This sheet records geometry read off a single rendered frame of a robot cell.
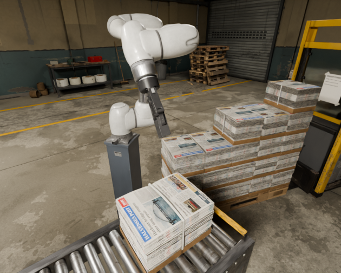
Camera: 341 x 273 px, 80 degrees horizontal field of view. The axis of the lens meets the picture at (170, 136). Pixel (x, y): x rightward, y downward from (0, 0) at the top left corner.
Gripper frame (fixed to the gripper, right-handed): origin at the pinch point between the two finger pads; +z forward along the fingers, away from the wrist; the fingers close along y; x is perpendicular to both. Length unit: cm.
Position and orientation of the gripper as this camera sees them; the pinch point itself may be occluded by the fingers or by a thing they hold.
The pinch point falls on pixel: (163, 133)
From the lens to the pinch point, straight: 73.3
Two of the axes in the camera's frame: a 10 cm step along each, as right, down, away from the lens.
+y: -1.4, 0.5, 9.9
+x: -9.5, 2.9, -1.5
